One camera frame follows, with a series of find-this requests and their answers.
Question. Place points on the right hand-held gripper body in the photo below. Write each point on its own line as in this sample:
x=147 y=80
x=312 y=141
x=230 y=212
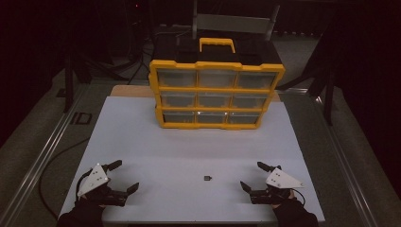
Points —
x=280 y=179

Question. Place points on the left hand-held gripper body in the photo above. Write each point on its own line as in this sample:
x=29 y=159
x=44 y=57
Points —
x=94 y=183

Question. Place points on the small black part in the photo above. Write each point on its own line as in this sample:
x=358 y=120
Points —
x=207 y=178

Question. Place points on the clear plastic drawer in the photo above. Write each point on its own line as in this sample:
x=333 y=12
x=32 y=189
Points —
x=249 y=101

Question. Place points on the yellow and black organizer cabinet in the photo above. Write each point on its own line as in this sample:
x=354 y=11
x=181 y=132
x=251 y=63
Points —
x=217 y=90

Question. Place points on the person's left hand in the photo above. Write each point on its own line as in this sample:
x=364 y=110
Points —
x=101 y=206

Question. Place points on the person's right hand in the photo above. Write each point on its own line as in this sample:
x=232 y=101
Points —
x=275 y=205

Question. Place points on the black stand leg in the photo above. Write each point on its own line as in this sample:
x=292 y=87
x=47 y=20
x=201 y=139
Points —
x=68 y=85

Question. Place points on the black stand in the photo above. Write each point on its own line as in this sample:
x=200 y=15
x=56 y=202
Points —
x=329 y=101

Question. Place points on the rows of clear drawers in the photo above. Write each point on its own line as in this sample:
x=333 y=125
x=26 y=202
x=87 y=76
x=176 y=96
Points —
x=176 y=78

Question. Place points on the grey metal stand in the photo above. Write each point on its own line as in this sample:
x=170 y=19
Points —
x=233 y=22

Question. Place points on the metal floor rail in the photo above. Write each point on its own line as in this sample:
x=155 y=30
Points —
x=339 y=148
x=47 y=151

